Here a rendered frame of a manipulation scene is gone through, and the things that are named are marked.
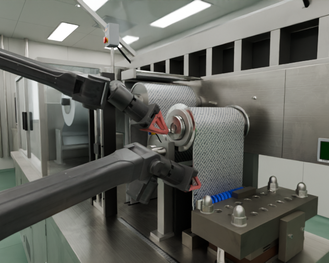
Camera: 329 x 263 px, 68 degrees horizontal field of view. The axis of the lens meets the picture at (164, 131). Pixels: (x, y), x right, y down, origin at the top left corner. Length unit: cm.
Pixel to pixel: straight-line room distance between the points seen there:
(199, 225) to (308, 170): 286
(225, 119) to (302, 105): 24
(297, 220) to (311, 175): 270
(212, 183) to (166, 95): 37
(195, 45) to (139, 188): 80
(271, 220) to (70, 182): 49
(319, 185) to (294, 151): 257
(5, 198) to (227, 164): 63
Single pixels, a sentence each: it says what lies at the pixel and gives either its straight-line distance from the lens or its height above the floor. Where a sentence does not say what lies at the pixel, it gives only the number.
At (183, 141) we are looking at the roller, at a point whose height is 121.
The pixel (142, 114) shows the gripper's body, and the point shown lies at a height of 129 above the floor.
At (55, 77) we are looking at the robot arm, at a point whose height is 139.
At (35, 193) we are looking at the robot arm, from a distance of 41.
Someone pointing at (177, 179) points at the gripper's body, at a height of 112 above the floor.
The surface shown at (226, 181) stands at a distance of 85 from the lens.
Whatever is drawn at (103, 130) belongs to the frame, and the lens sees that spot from 92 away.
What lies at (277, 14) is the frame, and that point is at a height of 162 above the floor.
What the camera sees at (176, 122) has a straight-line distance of 73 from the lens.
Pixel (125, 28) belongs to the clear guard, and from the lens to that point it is 155.
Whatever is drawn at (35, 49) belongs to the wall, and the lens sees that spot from 629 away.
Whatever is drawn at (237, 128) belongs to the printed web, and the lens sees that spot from 85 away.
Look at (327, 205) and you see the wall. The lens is 349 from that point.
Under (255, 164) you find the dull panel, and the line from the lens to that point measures 100.
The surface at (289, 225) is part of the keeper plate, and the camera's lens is 75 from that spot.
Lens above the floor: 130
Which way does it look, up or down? 5 degrees down
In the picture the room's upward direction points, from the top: straight up
